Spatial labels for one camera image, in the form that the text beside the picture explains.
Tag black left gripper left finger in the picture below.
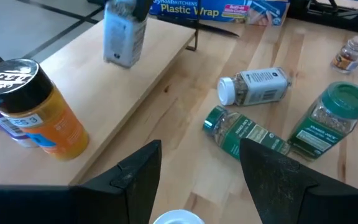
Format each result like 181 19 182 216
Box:
0 139 162 224

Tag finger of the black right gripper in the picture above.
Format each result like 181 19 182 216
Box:
134 0 154 22

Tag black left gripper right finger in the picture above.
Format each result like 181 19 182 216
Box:
239 138 358 224

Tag white lid seasoning jar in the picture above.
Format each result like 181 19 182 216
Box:
103 0 149 69
217 67 293 106
152 208 205 224

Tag green lid herb jar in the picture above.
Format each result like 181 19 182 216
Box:
287 81 358 162

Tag orange spice jar SPICES 3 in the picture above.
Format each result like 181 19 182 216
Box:
0 58 90 162

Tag small brown spice jar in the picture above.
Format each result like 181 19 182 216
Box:
202 105 291 162

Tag wooden shelf riser black legs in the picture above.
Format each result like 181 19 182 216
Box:
0 0 200 187

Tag blue plastic wrap box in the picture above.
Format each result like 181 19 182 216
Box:
149 0 291 27

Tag black knife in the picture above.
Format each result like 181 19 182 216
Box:
157 14 241 38

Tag small glass jar cork lid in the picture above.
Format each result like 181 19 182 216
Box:
330 35 358 75

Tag black metal rig frame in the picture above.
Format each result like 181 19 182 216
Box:
287 0 358 35

